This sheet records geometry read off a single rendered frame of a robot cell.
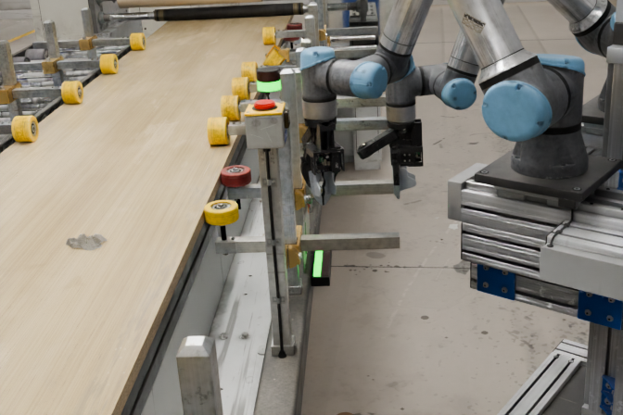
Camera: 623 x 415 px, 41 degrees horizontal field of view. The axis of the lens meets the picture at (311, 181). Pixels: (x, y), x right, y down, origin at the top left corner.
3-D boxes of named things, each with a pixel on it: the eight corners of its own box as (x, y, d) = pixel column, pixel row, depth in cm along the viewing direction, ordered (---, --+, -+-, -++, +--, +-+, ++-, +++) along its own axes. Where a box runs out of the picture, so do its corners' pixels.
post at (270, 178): (295, 344, 173) (280, 139, 158) (293, 357, 169) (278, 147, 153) (273, 344, 173) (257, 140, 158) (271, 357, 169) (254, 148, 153)
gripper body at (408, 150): (423, 169, 210) (422, 123, 206) (389, 170, 210) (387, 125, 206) (421, 159, 217) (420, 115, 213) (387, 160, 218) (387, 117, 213)
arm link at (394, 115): (386, 108, 205) (385, 100, 212) (387, 126, 206) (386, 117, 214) (416, 106, 204) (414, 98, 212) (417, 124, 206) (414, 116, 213)
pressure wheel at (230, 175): (255, 202, 224) (251, 162, 220) (251, 214, 216) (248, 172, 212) (226, 203, 224) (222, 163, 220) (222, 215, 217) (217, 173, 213)
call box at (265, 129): (287, 140, 159) (285, 101, 156) (285, 152, 152) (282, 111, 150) (251, 142, 159) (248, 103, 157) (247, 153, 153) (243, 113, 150)
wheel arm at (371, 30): (376, 32, 378) (376, 24, 377) (376, 33, 375) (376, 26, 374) (269, 37, 382) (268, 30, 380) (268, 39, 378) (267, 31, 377)
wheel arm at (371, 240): (399, 245, 196) (399, 230, 195) (400, 252, 193) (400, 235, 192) (218, 251, 199) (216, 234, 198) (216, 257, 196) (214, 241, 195)
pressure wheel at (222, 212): (227, 238, 202) (222, 194, 198) (248, 247, 197) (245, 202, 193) (201, 249, 197) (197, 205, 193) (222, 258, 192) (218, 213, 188)
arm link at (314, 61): (324, 54, 171) (291, 51, 176) (325, 105, 175) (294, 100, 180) (345, 46, 177) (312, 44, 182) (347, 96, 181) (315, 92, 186)
